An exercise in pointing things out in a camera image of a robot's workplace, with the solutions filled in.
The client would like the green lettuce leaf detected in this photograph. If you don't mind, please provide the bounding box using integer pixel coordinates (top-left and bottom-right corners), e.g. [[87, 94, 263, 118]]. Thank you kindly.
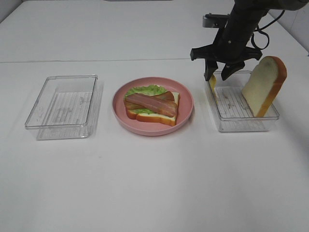
[[124, 85, 167, 114]]

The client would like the clear plastic left tray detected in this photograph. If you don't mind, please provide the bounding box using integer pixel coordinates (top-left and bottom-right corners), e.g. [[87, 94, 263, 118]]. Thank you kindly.
[[25, 74, 103, 140]]

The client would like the bread slice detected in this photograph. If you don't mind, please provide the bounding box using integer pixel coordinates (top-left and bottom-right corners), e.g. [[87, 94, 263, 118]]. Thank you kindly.
[[126, 92, 180, 126], [241, 56, 287, 117]]

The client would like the bacon strip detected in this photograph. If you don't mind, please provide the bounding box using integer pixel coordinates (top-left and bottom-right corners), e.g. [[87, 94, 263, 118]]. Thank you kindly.
[[125, 93, 178, 117], [124, 91, 174, 109]]

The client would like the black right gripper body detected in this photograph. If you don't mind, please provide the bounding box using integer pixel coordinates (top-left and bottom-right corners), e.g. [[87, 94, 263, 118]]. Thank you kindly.
[[190, 15, 262, 64]]

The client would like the clear plastic right tray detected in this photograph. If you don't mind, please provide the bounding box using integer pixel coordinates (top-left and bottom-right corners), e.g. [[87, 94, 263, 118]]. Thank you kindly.
[[205, 71, 280, 132]]

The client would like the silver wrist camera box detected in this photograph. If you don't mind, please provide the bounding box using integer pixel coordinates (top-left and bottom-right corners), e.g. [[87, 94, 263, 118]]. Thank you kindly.
[[202, 13, 230, 29]]

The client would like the pink round plate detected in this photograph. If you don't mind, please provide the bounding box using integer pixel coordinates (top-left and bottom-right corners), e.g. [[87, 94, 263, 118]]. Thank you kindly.
[[112, 77, 194, 136]]

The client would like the clear plastic tray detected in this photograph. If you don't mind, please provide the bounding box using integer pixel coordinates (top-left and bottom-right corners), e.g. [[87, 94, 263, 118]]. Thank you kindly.
[[25, 74, 103, 140], [205, 71, 280, 132]]

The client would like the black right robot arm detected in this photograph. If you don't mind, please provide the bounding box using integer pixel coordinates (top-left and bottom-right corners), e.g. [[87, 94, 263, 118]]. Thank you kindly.
[[190, 0, 308, 81]]

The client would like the yellow cheese slice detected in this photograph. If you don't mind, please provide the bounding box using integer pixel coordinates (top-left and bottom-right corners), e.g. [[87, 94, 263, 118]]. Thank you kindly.
[[209, 74, 218, 103]]

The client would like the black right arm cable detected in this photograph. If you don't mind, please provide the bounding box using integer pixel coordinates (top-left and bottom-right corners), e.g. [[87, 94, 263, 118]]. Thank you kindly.
[[250, 7, 287, 50]]

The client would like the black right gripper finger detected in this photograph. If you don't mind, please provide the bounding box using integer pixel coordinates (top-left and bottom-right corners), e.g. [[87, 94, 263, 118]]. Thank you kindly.
[[221, 61, 245, 80], [204, 59, 218, 81]]

